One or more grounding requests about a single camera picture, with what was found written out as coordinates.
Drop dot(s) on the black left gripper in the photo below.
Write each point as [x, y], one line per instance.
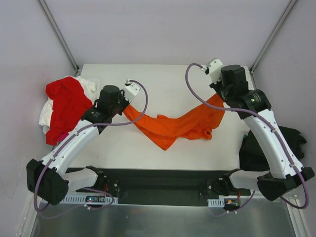
[121, 106]

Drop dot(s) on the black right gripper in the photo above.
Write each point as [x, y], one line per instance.
[220, 90]

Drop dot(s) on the orange t-shirt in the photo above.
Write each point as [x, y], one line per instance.
[196, 124]

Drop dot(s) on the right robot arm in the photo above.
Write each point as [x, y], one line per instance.
[252, 106]

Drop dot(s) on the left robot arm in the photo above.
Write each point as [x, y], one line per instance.
[48, 178]

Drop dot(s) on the black t-shirt stack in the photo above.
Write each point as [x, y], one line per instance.
[252, 158]

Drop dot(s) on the red t-shirt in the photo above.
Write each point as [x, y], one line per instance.
[69, 104]

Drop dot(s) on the pink garment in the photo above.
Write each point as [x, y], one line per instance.
[62, 137]

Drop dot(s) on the white t-shirt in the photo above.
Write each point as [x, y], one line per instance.
[91, 88]

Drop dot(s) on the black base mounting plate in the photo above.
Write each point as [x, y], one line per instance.
[166, 187]

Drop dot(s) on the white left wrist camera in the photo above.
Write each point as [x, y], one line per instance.
[131, 90]

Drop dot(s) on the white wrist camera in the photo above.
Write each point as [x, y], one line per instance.
[213, 69]
[131, 90]

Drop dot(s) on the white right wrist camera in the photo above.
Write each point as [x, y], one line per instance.
[213, 69]

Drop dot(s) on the left aluminium frame post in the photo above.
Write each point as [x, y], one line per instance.
[59, 35]

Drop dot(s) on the aluminium frame post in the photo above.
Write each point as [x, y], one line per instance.
[273, 34]
[59, 35]

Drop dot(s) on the right aluminium frame post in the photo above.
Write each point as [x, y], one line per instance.
[273, 34]

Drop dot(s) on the left slotted cable duct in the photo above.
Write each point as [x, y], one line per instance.
[88, 199]

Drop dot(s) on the slotted cable duct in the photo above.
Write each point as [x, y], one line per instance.
[88, 199]
[216, 203]

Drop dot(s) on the right slotted cable duct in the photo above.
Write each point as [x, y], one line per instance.
[216, 203]

